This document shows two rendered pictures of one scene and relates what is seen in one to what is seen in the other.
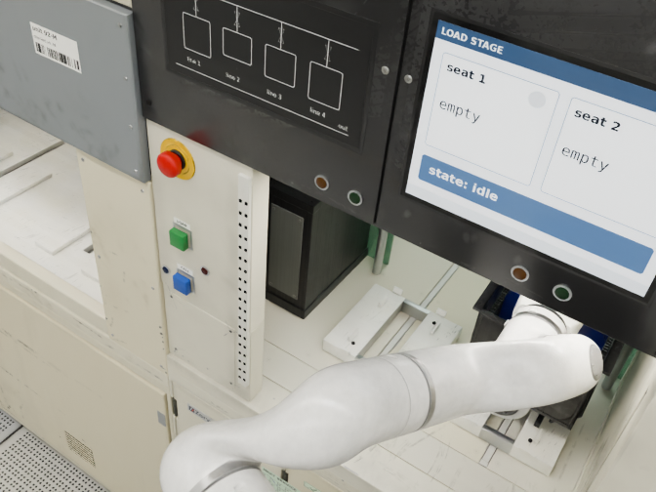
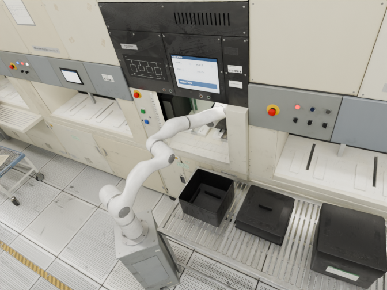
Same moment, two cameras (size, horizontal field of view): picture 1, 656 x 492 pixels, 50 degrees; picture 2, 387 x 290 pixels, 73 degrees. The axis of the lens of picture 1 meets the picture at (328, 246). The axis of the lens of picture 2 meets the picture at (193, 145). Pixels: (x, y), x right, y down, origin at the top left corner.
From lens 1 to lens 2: 86 cm
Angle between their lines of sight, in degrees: 6
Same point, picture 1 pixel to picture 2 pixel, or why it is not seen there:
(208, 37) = (135, 68)
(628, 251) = (213, 86)
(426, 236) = (184, 94)
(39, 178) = (110, 111)
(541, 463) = not seen: hidden behind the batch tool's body
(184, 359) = not seen: hidden behind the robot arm
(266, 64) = (147, 70)
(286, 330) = not seen: hidden behind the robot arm
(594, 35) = (193, 51)
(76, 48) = (112, 76)
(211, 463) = (153, 140)
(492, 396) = (204, 121)
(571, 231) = (204, 85)
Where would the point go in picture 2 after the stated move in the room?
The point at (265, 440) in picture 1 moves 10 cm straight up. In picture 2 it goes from (160, 133) to (155, 119)
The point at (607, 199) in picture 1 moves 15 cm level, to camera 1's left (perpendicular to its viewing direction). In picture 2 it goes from (207, 77) to (180, 81)
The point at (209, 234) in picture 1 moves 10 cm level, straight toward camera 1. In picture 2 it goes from (148, 108) to (150, 116)
